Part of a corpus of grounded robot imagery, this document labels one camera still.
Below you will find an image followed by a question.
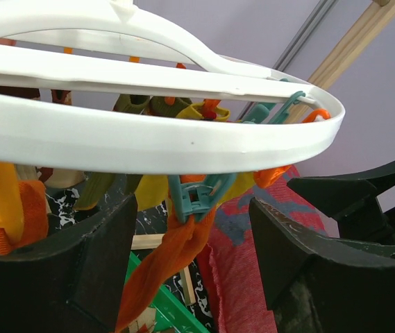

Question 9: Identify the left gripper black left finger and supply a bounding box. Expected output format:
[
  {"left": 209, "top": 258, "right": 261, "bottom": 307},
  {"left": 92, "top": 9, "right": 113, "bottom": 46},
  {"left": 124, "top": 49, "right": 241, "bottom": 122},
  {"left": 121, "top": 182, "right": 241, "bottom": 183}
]
[{"left": 0, "top": 196, "right": 137, "bottom": 332}]

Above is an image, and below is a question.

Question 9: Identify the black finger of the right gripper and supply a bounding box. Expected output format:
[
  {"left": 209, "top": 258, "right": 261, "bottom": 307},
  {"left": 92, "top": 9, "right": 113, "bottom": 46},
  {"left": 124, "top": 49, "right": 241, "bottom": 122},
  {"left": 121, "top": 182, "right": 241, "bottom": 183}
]
[{"left": 287, "top": 160, "right": 395, "bottom": 245}]

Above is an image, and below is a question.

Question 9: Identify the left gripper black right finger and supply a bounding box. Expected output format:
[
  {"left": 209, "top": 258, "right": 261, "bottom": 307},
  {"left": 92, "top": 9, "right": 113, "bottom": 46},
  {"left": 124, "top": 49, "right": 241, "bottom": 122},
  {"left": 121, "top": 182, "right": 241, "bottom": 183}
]
[{"left": 250, "top": 199, "right": 395, "bottom": 332}]

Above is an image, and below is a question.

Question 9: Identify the orange clothespin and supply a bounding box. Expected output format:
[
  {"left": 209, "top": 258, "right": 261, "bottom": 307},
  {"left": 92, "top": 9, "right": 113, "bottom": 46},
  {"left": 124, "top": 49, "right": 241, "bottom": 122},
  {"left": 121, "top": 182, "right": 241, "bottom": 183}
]
[
  {"left": 252, "top": 108, "right": 333, "bottom": 189},
  {"left": 0, "top": 162, "right": 24, "bottom": 244}
]

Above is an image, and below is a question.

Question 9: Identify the teal clothespin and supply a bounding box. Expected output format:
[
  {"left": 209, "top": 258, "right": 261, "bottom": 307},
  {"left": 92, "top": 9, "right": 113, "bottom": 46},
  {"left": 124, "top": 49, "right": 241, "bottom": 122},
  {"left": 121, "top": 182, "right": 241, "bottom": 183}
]
[
  {"left": 167, "top": 173, "right": 237, "bottom": 223},
  {"left": 241, "top": 91, "right": 306, "bottom": 124}
]

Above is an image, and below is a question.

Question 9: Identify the white round clip hanger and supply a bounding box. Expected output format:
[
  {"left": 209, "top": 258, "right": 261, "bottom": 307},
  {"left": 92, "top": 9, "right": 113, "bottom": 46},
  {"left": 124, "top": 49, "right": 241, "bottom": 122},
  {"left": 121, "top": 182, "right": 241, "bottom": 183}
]
[{"left": 0, "top": 1, "right": 345, "bottom": 175}]

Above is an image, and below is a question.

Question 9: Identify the red patterned pillow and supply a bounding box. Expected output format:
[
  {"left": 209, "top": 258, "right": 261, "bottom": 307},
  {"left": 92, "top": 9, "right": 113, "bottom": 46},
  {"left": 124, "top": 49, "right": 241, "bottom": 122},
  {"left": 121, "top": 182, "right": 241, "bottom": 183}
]
[{"left": 196, "top": 166, "right": 326, "bottom": 332}]

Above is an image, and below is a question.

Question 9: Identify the orange argyle sock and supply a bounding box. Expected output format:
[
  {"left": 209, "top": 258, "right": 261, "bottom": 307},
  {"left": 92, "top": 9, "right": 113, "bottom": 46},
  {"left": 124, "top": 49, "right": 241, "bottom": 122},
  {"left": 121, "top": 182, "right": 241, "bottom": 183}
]
[{"left": 122, "top": 307, "right": 157, "bottom": 333}]

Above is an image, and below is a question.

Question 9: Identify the striped green brown sock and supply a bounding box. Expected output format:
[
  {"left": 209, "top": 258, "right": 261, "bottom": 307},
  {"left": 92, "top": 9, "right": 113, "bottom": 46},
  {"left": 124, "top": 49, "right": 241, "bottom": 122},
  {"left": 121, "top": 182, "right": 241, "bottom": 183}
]
[{"left": 72, "top": 94, "right": 193, "bottom": 212}]

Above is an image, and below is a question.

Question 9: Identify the green plastic tray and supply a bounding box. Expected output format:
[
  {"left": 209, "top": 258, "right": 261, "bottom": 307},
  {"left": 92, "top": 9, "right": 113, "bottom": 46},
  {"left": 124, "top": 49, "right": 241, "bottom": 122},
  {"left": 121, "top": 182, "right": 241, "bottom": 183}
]
[{"left": 124, "top": 251, "right": 212, "bottom": 333}]

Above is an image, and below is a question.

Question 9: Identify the mustard yellow sock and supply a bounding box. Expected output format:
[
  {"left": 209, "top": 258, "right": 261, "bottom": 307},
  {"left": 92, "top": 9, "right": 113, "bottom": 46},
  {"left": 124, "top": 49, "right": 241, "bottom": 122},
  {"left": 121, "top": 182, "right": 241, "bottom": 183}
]
[
  {"left": 176, "top": 102, "right": 230, "bottom": 122},
  {"left": 135, "top": 175, "right": 168, "bottom": 212}
]

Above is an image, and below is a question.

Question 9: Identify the wooden clothes rack frame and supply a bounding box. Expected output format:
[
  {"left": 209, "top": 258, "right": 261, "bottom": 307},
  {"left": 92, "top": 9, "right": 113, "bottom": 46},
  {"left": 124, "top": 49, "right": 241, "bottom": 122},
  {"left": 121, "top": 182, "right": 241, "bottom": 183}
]
[{"left": 129, "top": 0, "right": 395, "bottom": 306}]

